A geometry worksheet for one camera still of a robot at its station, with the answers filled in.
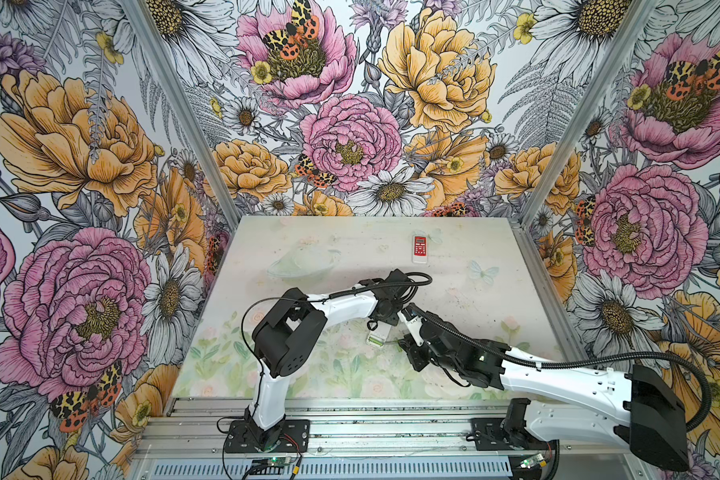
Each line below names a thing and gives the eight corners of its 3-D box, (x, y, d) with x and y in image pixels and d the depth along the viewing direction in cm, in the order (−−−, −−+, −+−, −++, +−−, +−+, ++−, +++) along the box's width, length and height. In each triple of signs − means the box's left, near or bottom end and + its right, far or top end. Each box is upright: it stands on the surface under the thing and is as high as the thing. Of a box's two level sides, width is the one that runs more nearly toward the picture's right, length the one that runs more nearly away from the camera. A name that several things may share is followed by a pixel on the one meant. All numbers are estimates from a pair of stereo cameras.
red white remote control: (412, 263, 112) (412, 259, 110) (412, 237, 120) (413, 233, 119) (427, 264, 111) (428, 261, 110) (426, 238, 120) (427, 234, 118)
